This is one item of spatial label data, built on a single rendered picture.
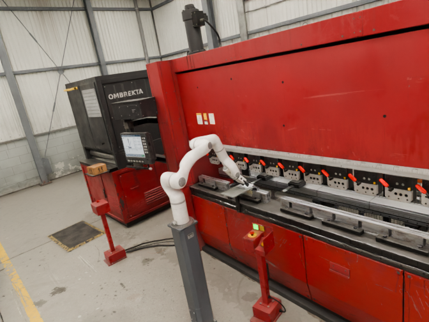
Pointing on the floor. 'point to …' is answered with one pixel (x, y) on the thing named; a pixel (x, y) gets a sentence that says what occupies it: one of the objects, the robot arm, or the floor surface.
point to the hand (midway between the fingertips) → (245, 184)
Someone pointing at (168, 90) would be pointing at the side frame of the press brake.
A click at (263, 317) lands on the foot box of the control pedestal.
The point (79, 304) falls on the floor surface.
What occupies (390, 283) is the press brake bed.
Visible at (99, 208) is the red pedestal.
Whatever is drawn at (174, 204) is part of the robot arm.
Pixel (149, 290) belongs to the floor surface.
